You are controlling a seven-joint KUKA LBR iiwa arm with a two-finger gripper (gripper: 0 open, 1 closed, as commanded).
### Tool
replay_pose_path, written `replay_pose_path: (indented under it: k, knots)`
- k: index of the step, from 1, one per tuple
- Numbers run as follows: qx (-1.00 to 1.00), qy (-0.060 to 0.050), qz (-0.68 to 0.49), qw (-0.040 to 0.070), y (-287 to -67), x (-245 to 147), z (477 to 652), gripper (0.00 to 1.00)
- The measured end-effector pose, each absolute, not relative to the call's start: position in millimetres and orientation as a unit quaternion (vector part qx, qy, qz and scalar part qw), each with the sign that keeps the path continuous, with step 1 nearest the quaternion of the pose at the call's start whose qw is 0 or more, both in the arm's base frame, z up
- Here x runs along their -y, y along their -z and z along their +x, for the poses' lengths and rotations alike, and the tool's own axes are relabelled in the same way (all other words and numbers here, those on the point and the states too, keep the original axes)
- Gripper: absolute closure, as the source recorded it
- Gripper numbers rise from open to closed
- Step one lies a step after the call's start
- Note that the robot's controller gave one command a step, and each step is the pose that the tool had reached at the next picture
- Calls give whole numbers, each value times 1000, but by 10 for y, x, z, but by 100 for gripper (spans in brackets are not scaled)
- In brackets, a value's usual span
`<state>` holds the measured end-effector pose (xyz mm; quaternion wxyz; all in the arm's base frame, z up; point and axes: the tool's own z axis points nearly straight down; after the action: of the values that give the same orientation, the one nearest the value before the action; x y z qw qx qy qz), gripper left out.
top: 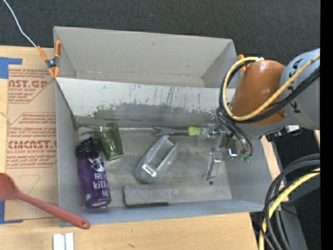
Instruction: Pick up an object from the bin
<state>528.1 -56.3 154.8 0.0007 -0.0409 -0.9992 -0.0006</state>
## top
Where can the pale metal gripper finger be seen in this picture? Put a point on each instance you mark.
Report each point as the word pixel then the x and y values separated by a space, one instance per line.
pixel 212 165
pixel 202 138

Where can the grey metal bin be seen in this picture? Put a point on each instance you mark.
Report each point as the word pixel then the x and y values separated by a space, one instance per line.
pixel 187 165

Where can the metal tongs with green tip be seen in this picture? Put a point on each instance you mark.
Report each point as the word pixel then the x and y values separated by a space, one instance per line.
pixel 161 131

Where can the grey clear plastic case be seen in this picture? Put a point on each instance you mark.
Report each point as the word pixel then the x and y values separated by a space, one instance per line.
pixel 156 160

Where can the grey flat block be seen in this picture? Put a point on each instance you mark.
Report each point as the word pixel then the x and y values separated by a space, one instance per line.
pixel 147 194

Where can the green clear glass cup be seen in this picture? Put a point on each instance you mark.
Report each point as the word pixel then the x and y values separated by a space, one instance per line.
pixel 110 142

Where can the purple printed drink bottle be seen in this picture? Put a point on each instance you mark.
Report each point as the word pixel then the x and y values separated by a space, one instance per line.
pixel 95 181

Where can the brown cardboard board, red print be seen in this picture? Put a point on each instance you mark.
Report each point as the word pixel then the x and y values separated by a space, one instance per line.
pixel 31 129

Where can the red plastic spoon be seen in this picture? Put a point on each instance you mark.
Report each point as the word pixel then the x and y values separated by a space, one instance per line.
pixel 39 204

